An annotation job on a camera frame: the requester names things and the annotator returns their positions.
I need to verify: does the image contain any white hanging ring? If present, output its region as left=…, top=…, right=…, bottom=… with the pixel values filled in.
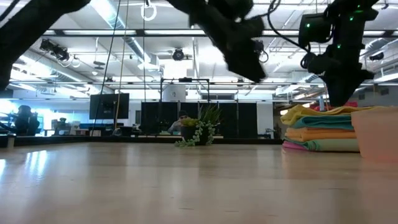
left=140, top=2, right=158, bottom=22

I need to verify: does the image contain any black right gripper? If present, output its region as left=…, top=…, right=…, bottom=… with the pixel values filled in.
left=306, top=17, right=376, bottom=108

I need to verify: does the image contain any red plastic crate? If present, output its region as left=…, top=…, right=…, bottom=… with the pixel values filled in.
left=312, top=101, right=358, bottom=112

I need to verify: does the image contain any black partition panel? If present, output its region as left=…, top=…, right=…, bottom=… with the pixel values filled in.
left=141, top=101, right=257, bottom=138

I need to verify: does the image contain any person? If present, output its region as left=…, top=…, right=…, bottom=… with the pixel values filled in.
left=167, top=110, right=191, bottom=135
left=14, top=105, right=40, bottom=136

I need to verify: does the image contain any small potted succulent plant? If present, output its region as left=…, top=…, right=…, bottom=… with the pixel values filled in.
left=174, top=104, right=223, bottom=147

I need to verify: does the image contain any yellow microfiber towel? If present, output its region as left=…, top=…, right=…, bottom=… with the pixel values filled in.
left=280, top=105, right=384, bottom=127

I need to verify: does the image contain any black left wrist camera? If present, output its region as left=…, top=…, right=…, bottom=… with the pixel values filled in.
left=252, top=39, right=266, bottom=58

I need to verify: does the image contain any black monitor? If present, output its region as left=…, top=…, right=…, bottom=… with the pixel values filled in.
left=89, top=93, right=130, bottom=120

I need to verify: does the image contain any black hanging cable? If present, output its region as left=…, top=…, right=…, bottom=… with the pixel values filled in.
left=91, top=0, right=122, bottom=136

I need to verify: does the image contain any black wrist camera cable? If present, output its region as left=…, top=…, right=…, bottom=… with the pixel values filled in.
left=266, top=0, right=312, bottom=52

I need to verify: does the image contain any teal microfiber towel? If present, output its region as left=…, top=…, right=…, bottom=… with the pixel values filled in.
left=291, top=115, right=355, bottom=131

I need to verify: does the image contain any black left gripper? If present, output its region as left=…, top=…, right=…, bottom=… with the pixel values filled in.
left=189, top=0, right=269, bottom=83

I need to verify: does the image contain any tan hanging cable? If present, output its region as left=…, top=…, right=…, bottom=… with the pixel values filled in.
left=113, top=0, right=130, bottom=129

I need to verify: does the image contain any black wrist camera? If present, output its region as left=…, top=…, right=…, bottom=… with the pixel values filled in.
left=252, top=39, right=266, bottom=58
left=298, top=12, right=334, bottom=48

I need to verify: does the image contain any black ceiling spotlight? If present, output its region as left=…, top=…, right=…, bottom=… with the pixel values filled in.
left=39, top=39, right=71, bottom=62

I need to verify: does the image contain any black overhead camera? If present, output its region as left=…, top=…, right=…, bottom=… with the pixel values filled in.
left=172, top=47, right=185, bottom=62

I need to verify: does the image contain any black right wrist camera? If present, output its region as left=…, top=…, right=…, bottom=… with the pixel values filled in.
left=298, top=12, right=334, bottom=48

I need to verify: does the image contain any translucent orange plastic sheet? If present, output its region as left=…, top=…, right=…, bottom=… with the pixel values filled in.
left=350, top=106, right=398, bottom=163

